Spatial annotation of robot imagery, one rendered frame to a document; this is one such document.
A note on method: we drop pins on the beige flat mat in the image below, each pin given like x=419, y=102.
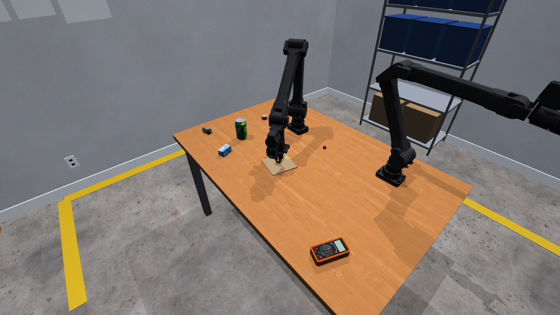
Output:
x=275, y=168

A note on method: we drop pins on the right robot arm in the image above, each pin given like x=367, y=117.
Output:
x=296, y=50

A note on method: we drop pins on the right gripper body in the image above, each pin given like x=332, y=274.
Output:
x=287, y=146

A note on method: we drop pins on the orange digital multimeter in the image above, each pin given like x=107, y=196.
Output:
x=329, y=251

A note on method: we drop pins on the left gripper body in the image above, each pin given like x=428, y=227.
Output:
x=555, y=129

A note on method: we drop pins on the green soda can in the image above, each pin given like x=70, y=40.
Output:
x=241, y=129

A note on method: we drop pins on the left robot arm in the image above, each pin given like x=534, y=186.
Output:
x=508, y=104

